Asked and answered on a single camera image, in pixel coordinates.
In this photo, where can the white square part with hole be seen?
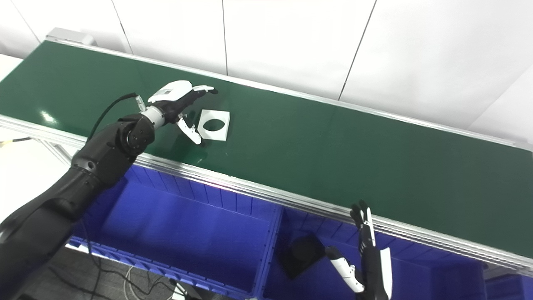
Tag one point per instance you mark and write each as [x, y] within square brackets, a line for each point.
[222, 129]

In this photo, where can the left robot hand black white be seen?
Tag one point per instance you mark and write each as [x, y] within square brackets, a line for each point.
[173, 100]

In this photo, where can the green conveyor belt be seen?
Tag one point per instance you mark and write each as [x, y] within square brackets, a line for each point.
[250, 187]
[333, 158]

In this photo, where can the blue plastic bin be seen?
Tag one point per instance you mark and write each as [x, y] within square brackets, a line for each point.
[424, 271]
[512, 287]
[187, 233]

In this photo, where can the aluminium conveyor leg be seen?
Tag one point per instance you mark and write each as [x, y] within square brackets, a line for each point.
[58, 152]

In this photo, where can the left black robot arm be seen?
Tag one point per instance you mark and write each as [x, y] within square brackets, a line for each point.
[83, 175]

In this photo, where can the black part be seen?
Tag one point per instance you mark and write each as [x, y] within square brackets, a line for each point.
[302, 254]

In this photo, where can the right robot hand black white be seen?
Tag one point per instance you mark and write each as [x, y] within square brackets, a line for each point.
[377, 275]

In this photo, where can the grey conveyor end housing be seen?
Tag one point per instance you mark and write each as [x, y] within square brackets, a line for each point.
[70, 36]

